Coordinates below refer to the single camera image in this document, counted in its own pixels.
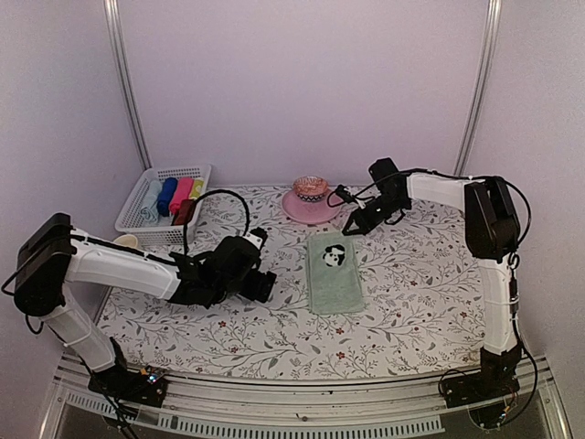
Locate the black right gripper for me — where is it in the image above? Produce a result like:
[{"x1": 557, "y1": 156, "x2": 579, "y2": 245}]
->
[{"x1": 344, "y1": 192, "x2": 409, "y2": 235}]

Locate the dark red towel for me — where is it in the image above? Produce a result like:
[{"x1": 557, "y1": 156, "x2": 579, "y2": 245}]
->
[{"x1": 172, "y1": 198, "x2": 196, "y2": 226}]

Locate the green panda towel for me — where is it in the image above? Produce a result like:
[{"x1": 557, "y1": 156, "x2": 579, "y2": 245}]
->
[{"x1": 306, "y1": 232, "x2": 364, "y2": 316}]

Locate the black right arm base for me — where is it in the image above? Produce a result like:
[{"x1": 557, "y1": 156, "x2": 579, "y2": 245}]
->
[{"x1": 438, "y1": 347, "x2": 522, "y2": 430}]

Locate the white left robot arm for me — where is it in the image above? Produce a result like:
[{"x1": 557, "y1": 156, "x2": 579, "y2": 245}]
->
[{"x1": 1, "y1": 213, "x2": 276, "y2": 397}]

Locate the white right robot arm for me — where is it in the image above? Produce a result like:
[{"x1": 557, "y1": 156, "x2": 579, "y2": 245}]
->
[{"x1": 334, "y1": 157, "x2": 525, "y2": 359}]

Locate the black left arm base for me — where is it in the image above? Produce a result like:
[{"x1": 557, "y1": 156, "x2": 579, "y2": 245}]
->
[{"x1": 88, "y1": 344, "x2": 168, "y2": 408}]

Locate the light blue rolled towel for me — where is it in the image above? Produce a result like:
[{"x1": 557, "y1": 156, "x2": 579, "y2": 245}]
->
[{"x1": 139, "y1": 180, "x2": 163, "y2": 224}]

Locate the patterned small bowl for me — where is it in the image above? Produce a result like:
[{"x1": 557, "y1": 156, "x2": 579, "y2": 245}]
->
[{"x1": 292, "y1": 176, "x2": 329, "y2": 202}]

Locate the pink plate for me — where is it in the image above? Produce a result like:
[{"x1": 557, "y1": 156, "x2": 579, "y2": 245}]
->
[{"x1": 282, "y1": 189, "x2": 341, "y2": 225}]

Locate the white plastic basket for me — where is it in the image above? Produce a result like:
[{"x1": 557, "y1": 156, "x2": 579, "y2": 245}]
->
[{"x1": 115, "y1": 164, "x2": 212, "y2": 247}]

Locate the white cup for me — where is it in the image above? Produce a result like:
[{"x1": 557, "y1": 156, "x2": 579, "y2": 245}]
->
[{"x1": 113, "y1": 234, "x2": 140, "y2": 249}]

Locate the yellow green rolled towel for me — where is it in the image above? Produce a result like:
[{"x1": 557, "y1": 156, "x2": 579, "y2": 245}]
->
[{"x1": 188, "y1": 179, "x2": 205, "y2": 200}]

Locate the pink rolled towel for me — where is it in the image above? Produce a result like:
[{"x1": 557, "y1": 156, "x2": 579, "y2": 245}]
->
[{"x1": 169, "y1": 177, "x2": 194, "y2": 215}]

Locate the dark blue rolled towel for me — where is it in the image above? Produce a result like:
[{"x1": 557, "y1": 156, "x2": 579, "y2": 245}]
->
[{"x1": 156, "y1": 177, "x2": 178, "y2": 217}]

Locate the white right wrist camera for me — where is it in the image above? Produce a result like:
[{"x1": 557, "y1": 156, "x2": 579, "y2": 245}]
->
[{"x1": 334, "y1": 185, "x2": 356, "y2": 204}]

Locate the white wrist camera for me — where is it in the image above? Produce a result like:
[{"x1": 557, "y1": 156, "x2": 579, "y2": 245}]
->
[
  {"x1": 243, "y1": 228, "x2": 268, "y2": 251},
  {"x1": 334, "y1": 185, "x2": 356, "y2": 204}
]

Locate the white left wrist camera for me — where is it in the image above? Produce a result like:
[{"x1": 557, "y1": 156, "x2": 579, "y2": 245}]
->
[{"x1": 243, "y1": 228, "x2": 268, "y2": 251}]

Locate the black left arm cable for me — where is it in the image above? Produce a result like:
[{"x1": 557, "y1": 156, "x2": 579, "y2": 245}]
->
[{"x1": 182, "y1": 188, "x2": 251, "y2": 255}]

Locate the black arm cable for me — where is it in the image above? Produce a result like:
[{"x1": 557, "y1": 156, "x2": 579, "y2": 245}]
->
[
  {"x1": 182, "y1": 188, "x2": 251, "y2": 255},
  {"x1": 326, "y1": 168, "x2": 533, "y2": 257}
]

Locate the aluminium front rail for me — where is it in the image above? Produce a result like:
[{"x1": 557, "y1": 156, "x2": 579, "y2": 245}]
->
[{"x1": 39, "y1": 354, "x2": 576, "y2": 438}]

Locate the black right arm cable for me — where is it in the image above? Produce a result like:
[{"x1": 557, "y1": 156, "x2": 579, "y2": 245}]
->
[{"x1": 326, "y1": 168, "x2": 533, "y2": 257}]

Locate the right aluminium frame post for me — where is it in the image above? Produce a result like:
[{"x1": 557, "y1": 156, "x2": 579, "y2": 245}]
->
[{"x1": 453, "y1": 0, "x2": 503, "y2": 176}]

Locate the aluminium frame post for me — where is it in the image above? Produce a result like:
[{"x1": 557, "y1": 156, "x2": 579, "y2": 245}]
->
[
  {"x1": 103, "y1": 0, "x2": 152, "y2": 170},
  {"x1": 453, "y1": 0, "x2": 503, "y2": 176}
]

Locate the left aluminium frame post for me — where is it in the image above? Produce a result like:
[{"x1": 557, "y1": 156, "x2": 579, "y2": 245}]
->
[{"x1": 103, "y1": 0, "x2": 152, "y2": 170}]

